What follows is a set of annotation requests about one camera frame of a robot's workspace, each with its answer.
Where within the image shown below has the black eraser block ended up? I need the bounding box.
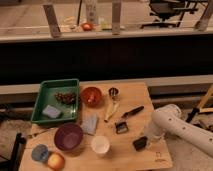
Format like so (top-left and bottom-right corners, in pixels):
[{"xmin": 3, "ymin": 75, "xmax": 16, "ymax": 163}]
[{"xmin": 133, "ymin": 136, "xmax": 148, "ymax": 151}]

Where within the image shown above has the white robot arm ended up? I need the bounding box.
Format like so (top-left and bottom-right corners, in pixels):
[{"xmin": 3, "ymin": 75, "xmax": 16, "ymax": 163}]
[{"xmin": 143, "ymin": 104, "xmax": 213, "ymax": 157}]

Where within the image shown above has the black binder clip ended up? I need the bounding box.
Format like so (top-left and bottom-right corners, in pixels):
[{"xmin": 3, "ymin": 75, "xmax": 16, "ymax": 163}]
[{"xmin": 115, "ymin": 121, "xmax": 129, "ymax": 134}]

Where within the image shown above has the white cup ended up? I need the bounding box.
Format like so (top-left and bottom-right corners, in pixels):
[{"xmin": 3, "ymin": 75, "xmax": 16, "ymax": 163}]
[{"xmin": 91, "ymin": 136, "xmax": 110, "ymax": 155}]

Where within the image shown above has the small metal cup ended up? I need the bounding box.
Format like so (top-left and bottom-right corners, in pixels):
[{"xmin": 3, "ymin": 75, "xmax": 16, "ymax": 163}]
[{"xmin": 108, "ymin": 87, "xmax": 119, "ymax": 100}]

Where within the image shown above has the grey folded cloth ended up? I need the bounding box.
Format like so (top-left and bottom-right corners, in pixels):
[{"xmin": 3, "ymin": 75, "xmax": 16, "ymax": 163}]
[{"xmin": 81, "ymin": 115, "xmax": 98, "ymax": 135}]

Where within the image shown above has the orange bowl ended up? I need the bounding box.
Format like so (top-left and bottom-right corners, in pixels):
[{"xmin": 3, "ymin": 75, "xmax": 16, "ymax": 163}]
[{"xmin": 80, "ymin": 87, "xmax": 102, "ymax": 107}]

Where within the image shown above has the purple bowl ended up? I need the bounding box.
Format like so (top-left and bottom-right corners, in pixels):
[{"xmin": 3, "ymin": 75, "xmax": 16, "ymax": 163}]
[{"xmin": 54, "ymin": 123, "xmax": 83, "ymax": 151}]

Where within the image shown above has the bunch of dark grapes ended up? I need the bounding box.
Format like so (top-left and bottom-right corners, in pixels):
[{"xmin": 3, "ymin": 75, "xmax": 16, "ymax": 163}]
[{"xmin": 55, "ymin": 93, "xmax": 76, "ymax": 105}]

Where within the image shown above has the red yellow apple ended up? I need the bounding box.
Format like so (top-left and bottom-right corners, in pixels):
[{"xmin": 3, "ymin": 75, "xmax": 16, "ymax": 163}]
[{"xmin": 47, "ymin": 153, "xmax": 65, "ymax": 170}]

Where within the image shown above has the green plastic tray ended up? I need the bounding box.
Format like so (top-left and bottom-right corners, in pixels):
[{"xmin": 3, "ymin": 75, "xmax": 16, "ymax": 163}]
[{"xmin": 31, "ymin": 78, "xmax": 79, "ymax": 126}]

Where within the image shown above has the blue sponge in tray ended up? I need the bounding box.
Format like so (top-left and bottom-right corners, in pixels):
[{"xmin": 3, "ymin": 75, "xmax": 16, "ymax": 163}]
[{"xmin": 42, "ymin": 105, "xmax": 61, "ymax": 119}]

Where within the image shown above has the blue round lid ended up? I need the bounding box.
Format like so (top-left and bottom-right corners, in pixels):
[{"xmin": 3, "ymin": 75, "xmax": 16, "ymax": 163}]
[{"xmin": 31, "ymin": 144, "xmax": 49, "ymax": 163}]

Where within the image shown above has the black office chair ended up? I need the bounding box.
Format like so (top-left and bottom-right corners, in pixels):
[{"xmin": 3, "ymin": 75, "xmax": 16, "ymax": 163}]
[{"xmin": 141, "ymin": 0, "xmax": 208, "ymax": 29}]

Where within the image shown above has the red fruit on shelf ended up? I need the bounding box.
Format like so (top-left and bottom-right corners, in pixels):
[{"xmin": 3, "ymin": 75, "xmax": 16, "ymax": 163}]
[{"xmin": 81, "ymin": 23, "xmax": 93, "ymax": 31}]

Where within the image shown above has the black handled knife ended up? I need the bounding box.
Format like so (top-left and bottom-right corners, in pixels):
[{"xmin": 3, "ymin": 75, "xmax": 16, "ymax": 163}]
[{"xmin": 121, "ymin": 106, "xmax": 144, "ymax": 118}]

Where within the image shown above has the black stand with cables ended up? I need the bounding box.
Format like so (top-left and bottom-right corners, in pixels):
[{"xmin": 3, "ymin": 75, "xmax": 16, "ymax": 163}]
[{"xmin": 185, "ymin": 107, "xmax": 213, "ymax": 132}]

